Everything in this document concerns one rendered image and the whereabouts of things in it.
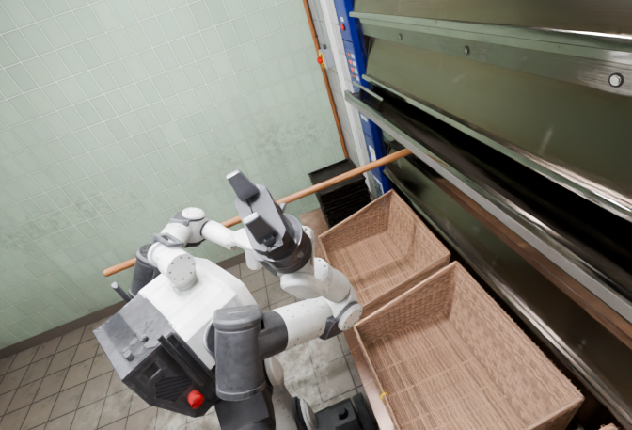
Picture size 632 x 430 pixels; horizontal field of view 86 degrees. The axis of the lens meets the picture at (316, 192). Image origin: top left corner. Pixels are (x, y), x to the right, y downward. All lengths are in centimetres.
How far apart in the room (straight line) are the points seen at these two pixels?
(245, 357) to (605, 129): 76
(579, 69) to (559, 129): 13
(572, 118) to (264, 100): 200
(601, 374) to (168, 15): 245
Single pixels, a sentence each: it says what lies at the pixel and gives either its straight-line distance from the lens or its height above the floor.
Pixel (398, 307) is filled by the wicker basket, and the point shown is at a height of 74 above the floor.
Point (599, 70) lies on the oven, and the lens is 74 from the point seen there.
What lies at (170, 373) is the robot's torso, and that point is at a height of 132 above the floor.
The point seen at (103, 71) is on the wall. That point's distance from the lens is 253.
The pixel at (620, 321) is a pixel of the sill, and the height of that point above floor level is 116.
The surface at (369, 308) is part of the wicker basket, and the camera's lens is 150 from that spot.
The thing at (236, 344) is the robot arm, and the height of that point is 140.
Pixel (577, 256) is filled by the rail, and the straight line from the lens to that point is 70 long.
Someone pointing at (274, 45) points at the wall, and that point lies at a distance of 244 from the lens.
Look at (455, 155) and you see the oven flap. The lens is 100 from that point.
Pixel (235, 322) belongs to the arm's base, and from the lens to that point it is 70.
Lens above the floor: 192
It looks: 32 degrees down
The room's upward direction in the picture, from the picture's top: 19 degrees counter-clockwise
